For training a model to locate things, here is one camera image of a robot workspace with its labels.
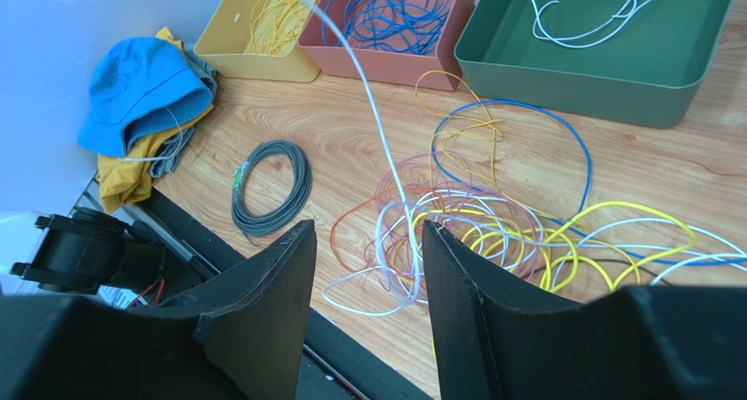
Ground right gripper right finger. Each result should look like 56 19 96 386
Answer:
423 221 746 399

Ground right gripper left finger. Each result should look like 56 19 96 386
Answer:
1 220 317 399

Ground white cable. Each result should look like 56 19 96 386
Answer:
268 0 427 318
524 0 678 50

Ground blue cable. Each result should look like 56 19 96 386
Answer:
430 99 747 268

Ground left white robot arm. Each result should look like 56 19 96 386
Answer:
9 208 205 305

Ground yellow cloth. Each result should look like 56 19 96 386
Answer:
95 27 216 213

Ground blue bucket hat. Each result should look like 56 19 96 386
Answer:
77 37 213 157

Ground yellow plastic bin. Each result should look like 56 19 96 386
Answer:
195 0 320 82

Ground red plastic bin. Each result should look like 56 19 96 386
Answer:
299 0 477 90

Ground green plastic bin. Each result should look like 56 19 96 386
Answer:
454 0 734 128

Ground grey coiled cable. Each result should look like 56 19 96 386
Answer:
231 139 314 238

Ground tangled pile of cables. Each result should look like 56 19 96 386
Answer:
324 69 747 318

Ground yellow cables in bin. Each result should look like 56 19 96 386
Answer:
244 0 322 57

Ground blue cables in bin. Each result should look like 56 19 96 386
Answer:
320 0 462 57

